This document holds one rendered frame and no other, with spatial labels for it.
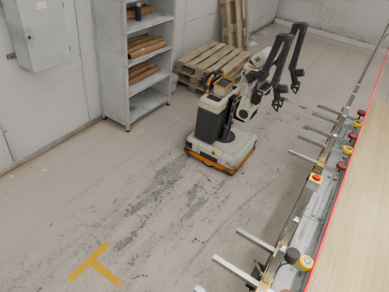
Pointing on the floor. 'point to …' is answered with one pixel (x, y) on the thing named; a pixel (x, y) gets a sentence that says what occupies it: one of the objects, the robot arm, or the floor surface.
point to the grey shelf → (164, 13)
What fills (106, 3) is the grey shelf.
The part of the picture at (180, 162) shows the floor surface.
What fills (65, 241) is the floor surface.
